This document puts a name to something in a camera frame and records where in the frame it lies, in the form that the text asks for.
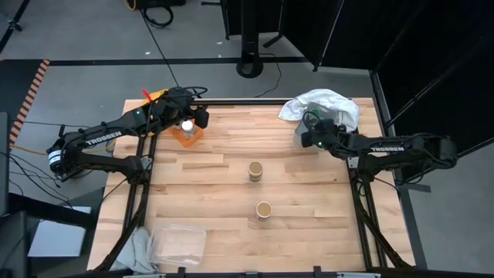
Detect white lid spice jar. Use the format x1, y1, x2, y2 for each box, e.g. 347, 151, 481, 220
181, 120, 197, 140

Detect yellow floor cable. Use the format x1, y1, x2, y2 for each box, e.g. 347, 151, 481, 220
9, 138, 117, 156

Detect black tripod leg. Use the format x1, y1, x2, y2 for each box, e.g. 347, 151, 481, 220
0, 0, 32, 54

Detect black table frame struts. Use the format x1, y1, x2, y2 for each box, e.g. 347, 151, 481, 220
93, 133, 158, 272
345, 129, 411, 270

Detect grey cloth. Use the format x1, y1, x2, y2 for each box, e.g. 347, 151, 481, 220
110, 225, 160, 275

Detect brown lid spice jar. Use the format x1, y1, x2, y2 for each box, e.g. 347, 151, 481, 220
255, 200, 273, 222
248, 161, 265, 183

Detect clear plastic bin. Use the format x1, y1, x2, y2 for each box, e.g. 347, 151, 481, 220
147, 221, 208, 268

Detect white flat board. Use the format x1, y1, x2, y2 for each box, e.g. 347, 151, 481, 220
27, 205, 93, 258

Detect black coiled floor cable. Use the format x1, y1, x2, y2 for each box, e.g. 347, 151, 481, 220
141, 5, 175, 29

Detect black stand post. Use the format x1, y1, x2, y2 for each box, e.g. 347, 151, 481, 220
235, 0, 265, 80

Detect orange black hazard tape strip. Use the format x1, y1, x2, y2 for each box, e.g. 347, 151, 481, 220
8, 58, 52, 147

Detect thin black floor cable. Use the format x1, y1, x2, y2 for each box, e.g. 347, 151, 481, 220
253, 53, 283, 99

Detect grey plastic bin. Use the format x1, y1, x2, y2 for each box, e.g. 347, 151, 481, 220
293, 102, 345, 152

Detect yellow cloth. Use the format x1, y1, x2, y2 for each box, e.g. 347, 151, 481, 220
140, 88, 171, 107

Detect orange plastic bin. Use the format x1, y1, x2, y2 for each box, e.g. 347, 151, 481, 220
166, 117, 205, 149

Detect white towel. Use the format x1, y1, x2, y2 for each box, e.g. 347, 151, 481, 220
277, 88, 360, 134

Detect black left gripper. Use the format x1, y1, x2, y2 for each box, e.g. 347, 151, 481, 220
153, 86, 211, 130

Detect silver aluminium table rail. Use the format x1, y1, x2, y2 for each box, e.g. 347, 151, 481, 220
192, 97, 295, 107

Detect black partition panel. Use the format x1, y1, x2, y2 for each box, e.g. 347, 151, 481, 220
277, 0, 494, 182

